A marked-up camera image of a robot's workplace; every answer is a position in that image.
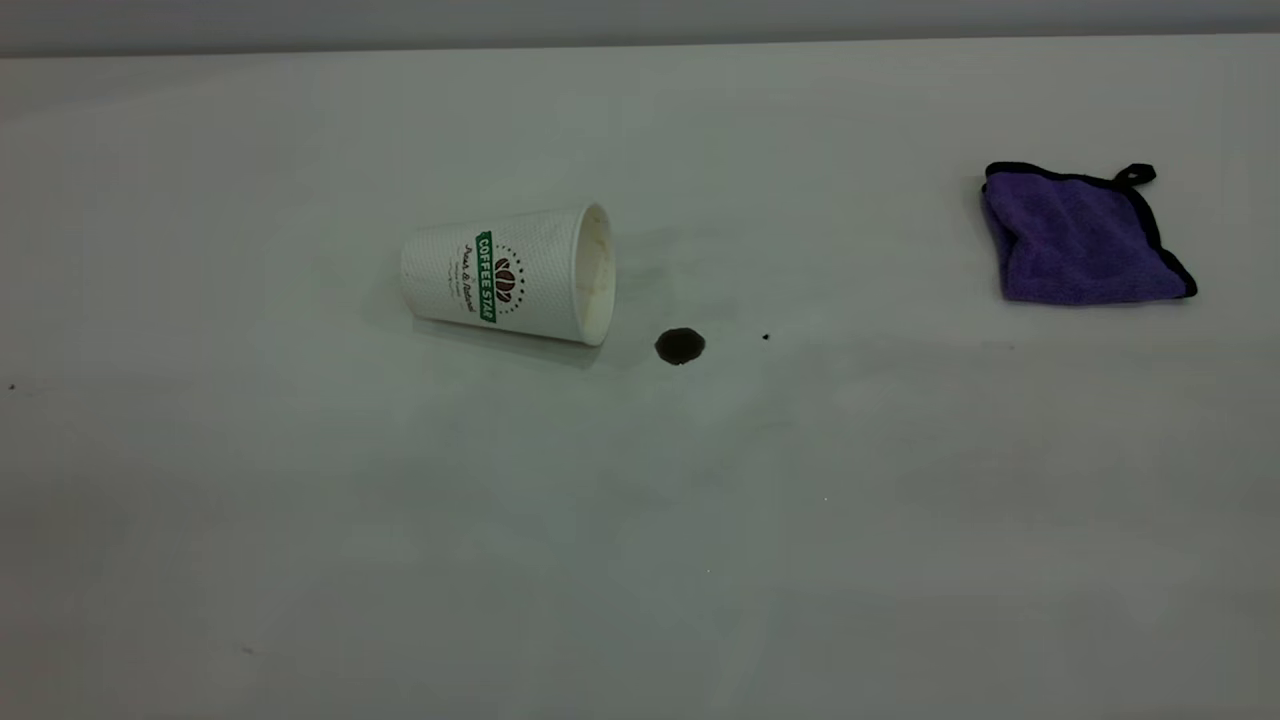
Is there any white paper coffee cup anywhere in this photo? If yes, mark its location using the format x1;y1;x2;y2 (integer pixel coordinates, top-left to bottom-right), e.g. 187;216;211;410
400;203;616;347

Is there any purple cloth with black trim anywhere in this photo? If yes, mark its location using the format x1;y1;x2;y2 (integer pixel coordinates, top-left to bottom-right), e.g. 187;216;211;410
980;161;1199;306

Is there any dark coffee spill spot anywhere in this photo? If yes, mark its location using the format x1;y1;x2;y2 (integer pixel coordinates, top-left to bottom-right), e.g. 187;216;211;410
654;327;707;366

